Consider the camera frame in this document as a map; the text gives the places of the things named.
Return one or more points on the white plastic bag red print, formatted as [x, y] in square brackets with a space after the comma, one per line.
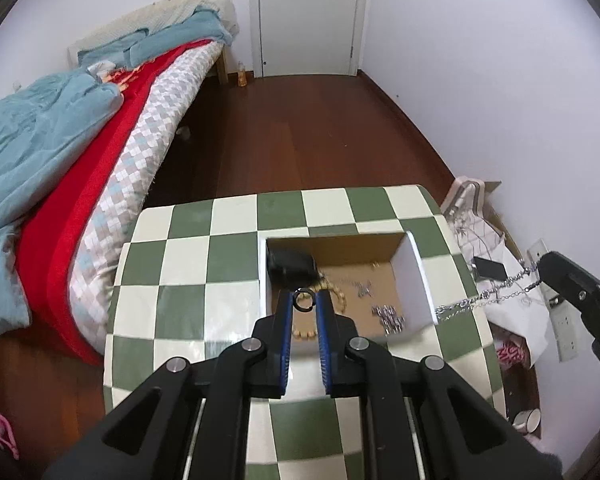
[510, 354]

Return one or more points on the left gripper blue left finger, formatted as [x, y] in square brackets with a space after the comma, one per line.
[280, 343]

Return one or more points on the orange bottle on floor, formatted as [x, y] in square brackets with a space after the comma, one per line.
[242, 79]

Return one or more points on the white patterned cloth bag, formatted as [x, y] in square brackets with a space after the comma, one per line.
[503, 303]

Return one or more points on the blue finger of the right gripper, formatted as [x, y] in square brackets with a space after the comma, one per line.
[574, 284]

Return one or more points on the grey white checkered quilt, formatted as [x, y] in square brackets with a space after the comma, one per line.
[167, 97]

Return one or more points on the light blue blanket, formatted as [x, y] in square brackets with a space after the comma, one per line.
[45, 127]

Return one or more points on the red bed sheet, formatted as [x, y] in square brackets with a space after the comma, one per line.
[49, 236]

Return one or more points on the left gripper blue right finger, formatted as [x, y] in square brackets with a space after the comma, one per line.
[333, 331]

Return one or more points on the white wall socket strip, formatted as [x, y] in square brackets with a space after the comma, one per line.
[551, 323]

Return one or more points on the white tape roll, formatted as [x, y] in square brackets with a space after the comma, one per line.
[527, 421]

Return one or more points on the white door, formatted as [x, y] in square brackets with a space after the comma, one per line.
[306, 37]

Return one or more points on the green white checkered tablecloth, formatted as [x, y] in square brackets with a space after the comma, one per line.
[187, 285]

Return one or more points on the black smartphone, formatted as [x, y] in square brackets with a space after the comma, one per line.
[486, 269]

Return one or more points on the black smart watch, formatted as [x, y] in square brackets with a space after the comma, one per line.
[291, 268]

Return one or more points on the white cardboard box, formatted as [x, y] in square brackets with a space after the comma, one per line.
[377, 279]

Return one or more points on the pink object on floor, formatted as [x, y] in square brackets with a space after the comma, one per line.
[7, 438]

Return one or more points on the cream pillow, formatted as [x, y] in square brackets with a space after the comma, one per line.
[154, 17]

